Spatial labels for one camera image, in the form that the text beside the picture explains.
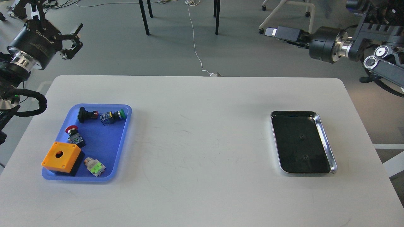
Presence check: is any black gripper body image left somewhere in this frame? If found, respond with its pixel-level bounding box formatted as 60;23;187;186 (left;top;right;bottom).
7;19;62;70

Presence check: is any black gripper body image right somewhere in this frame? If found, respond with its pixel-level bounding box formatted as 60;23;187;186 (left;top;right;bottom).
309;27;346;64

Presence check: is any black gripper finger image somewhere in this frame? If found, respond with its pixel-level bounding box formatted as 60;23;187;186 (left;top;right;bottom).
7;0;47;24
58;23;84;60
264;26;310;49

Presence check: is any blue plastic tray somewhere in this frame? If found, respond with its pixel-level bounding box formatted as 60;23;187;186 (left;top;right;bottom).
42;103;132;182

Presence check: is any silver metal tray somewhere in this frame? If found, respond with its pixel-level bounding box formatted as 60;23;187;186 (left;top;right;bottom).
271;110;337;175

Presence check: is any white rolling chair base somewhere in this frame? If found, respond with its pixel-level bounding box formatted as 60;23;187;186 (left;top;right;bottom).
258;0;317;34

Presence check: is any black square push button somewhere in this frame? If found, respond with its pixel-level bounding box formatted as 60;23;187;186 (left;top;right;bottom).
77;107;99;123

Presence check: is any black table leg left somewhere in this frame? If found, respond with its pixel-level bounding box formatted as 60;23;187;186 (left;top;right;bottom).
138;0;153;36

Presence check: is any black table leg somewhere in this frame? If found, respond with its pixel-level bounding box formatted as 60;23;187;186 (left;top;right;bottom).
213;0;221;35
138;0;153;36

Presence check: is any black table leg right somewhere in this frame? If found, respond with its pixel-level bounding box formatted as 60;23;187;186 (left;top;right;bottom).
213;0;221;35

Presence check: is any red emergency stop button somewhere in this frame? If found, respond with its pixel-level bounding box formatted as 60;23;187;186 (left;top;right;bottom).
65;125;86;148

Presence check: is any black floor cable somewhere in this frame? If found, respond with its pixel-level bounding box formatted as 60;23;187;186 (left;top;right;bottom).
41;0;79;10

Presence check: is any green push button switch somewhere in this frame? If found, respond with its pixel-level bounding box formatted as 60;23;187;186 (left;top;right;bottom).
100;109;127;125

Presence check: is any white floor cable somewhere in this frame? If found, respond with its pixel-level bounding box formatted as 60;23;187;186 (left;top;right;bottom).
184;0;218;77

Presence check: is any orange button enclosure box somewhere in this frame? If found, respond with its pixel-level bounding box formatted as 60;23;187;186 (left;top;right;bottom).
41;141;85;177

